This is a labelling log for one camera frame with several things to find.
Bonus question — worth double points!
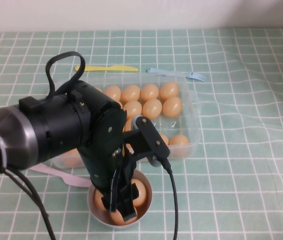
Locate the white cable tie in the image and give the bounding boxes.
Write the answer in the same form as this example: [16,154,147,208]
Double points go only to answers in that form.
[0,132,9,174]

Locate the pink plastic knife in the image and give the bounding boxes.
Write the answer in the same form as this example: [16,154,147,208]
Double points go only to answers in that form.
[28,164,92,188]

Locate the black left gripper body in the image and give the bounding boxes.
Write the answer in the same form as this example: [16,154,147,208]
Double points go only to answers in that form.
[80,146,138,201]

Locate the black camera cable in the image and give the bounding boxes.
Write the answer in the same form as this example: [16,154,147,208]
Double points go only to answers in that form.
[159,157,181,240]

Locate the yellow plastic knife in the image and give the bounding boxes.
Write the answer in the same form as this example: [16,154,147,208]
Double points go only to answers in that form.
[74,65,139,73]

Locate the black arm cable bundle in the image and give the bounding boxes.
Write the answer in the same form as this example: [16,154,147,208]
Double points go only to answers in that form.
[0,124,57,240]

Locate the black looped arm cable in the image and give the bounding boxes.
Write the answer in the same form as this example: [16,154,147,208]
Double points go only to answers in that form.
[45,51,86,101]

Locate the thin black gripper wires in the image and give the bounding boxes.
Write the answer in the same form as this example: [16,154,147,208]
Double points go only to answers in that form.
[108,149,124,213]

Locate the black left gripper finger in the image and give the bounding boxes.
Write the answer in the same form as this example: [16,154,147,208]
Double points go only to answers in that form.
[100,194,112,212]
[118,182,138,222]

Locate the green checked tablecloth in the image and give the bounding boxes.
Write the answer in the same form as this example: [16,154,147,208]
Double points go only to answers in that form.
[0,27,283,240]

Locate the pale grey round bowl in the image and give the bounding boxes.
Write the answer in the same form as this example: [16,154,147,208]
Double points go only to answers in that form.
[87,169,154,227]

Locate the blue plastic fork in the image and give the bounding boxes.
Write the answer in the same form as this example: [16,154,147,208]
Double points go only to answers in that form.
[145,67,207,83]

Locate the clear plastic egg box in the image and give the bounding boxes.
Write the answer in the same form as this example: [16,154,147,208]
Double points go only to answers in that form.
[52,74,202,170]

